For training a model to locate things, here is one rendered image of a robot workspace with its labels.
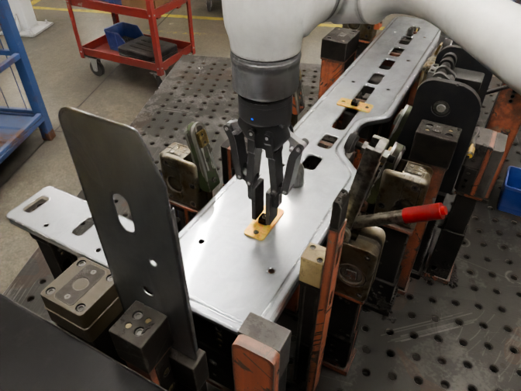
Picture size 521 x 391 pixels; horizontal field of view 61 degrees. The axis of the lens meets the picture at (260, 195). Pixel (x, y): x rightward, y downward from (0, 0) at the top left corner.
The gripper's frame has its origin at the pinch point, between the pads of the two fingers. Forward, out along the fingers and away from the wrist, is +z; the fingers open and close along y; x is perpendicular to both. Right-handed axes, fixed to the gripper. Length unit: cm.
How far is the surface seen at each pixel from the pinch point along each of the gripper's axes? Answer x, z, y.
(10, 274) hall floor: -9, 105, 132
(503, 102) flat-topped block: -65, 5, -32
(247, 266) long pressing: 9.9, 4.7, -2.3
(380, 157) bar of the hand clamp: 1.7, -16.0, -17.2
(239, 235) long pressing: 4.7, 4.7, 2.2
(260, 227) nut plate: 1.7, 4.3, -0.2
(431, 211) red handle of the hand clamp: 0.9, -9.5, -24.9
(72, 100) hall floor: -137, 105, 228
